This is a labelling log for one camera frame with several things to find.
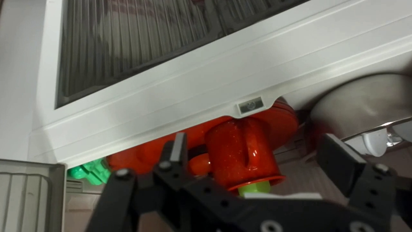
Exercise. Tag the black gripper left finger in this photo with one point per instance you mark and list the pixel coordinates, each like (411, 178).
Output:
(174, 172)

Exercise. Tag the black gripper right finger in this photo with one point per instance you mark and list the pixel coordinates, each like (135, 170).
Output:
(342, 168)

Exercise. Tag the red cup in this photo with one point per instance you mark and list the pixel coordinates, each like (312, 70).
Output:
(239, 150)

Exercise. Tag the small lime green piece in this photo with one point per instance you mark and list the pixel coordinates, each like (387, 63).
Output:
(255, 189)

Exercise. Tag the small white cup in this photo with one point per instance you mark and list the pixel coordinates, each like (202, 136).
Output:
(373, 142)

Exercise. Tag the metal bowl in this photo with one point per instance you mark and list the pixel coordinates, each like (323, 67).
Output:
(364, 103)

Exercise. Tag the white three-tier storage cabinet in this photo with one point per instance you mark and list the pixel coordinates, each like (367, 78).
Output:
(171, 98)

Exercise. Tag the green plastic toy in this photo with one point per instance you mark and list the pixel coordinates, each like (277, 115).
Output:
(90, 172)

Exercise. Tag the smoked translucent cabinet door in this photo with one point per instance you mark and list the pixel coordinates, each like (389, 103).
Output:
(30, 194)

